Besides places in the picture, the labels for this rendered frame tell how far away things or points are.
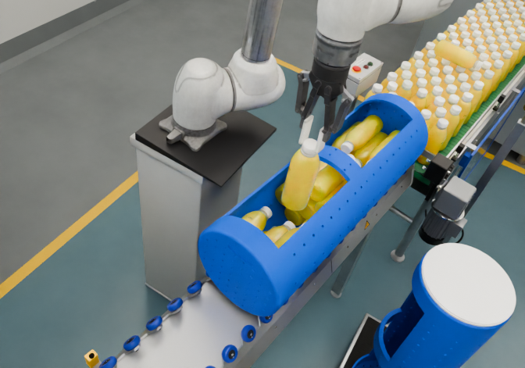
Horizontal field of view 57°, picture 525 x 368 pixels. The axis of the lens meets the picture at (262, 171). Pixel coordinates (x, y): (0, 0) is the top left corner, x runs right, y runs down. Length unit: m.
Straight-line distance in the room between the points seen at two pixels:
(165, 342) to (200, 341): 0.09
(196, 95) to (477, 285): 1.03
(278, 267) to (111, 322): 1.40
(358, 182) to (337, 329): 1.24
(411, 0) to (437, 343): 1.03
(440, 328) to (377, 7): 0.98
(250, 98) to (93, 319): 1.35
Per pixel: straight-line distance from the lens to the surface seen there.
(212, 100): 1.61
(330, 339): 2.52
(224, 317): 1.43
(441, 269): 1.57
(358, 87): 2.08
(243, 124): 1.82
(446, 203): 2.12
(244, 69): 1.63
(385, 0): 0.92
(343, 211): 1.39
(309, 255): 1.29
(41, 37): 4.16
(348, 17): 0.89
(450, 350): 1.64
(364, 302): 2.67
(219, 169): 1.65
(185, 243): 2.02
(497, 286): 1.62
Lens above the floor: 2.20
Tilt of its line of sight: 45 degrees down
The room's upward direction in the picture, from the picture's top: 11 degrees clockwise
